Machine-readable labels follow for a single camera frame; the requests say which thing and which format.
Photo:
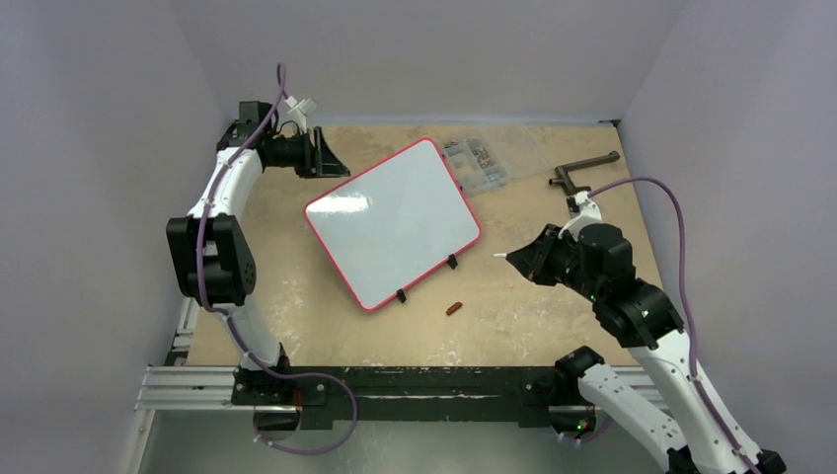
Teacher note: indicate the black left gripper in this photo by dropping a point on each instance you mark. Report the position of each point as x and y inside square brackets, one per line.
[318, 160]

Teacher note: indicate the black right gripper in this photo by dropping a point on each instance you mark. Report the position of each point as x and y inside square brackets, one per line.
[546, 254]

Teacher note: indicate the red marker cap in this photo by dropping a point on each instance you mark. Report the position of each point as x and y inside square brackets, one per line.
[454, 308]

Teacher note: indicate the pink framed whiteboard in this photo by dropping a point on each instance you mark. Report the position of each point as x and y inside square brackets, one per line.
[394, 223]

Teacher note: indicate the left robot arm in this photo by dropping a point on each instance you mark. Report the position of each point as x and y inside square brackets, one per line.
[212, 259]

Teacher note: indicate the clear plastic screw box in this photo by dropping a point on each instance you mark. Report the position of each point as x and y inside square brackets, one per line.
[485, 158]

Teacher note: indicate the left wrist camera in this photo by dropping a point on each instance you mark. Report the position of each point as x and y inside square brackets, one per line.
[298, 111]

